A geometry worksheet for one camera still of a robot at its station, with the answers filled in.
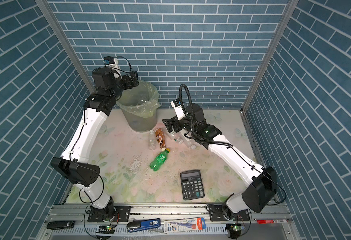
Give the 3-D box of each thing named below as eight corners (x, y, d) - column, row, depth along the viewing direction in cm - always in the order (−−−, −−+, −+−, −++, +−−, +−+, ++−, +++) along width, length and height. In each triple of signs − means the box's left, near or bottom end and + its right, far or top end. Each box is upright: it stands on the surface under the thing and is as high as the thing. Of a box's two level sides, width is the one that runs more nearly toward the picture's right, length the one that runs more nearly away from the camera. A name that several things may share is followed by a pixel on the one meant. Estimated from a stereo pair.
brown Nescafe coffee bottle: (161, 151, 98) (160, 148, 94) (154, 133, 107) (153, 129, 104) (170, 148, 100) (169, 144, 96) (162, 131, 109) (162, 126, 105)
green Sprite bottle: (150, 168, 91) (148, 164, 87) (165, 150, 99) (165, 146, 95) (156, 173, 89) (155, 169, 85) (172, 154, 97) (171, 150, 93)
